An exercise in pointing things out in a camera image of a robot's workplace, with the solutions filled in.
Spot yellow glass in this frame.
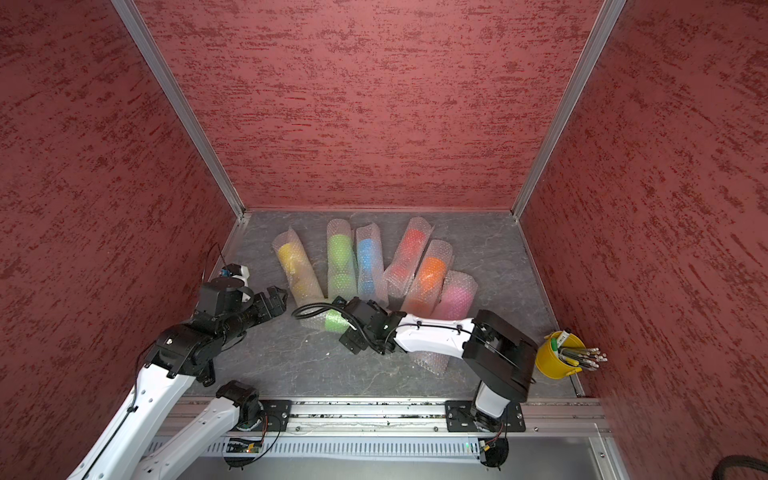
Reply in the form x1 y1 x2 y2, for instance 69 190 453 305
272 228 325 307

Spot bright green wine glass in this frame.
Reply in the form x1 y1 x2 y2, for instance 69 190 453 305
324 310 350 334

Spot clear bubble wrap sheet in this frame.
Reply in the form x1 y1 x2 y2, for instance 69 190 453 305
292 297 351 332

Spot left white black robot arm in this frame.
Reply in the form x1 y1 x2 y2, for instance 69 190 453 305
70 274 287 479

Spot green glass in bubble wrap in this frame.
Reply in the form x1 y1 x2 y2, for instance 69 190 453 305
327 219 357 300

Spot orange glass in bubble wrap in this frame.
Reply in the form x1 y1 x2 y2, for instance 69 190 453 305
401 240 453 318

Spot blue glass in bubble wrap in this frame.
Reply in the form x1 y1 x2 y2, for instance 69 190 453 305
355 223 389 308

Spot pink glass in bubble wrap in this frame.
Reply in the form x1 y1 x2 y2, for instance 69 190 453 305
403 270 478 376

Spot red glass in bubble wrap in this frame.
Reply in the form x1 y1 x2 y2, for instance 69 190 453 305
384 217 433 298

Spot yellow pen cup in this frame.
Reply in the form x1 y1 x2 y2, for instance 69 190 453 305
535 331 586 380

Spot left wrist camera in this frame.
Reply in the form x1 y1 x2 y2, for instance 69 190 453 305
220 263 250 286

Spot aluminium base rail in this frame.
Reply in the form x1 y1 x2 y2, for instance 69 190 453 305
147 397 628 479

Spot left aluminium corner post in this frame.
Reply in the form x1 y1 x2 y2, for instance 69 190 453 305
111 0 247 222

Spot aluminium corner post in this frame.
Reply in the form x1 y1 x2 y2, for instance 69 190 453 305
111 0 247 222
511 0 626 223

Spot right aluminium corner post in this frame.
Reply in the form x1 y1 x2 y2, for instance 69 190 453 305
511 0 626 223

